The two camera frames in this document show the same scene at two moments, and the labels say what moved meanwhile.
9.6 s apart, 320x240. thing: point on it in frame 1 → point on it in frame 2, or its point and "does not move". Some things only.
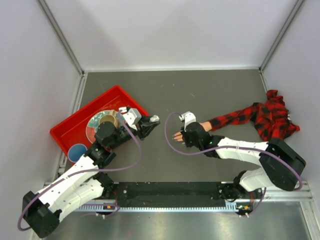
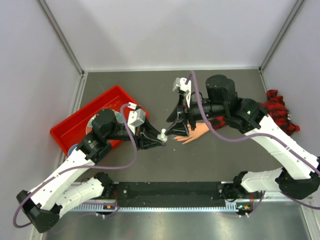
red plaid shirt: (271, 119) does not move
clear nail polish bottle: (154, 118) → (162, 137)
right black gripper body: (189, 142) → (193, 113)
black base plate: (170, 194) does not move
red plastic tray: (73, 131) does not move
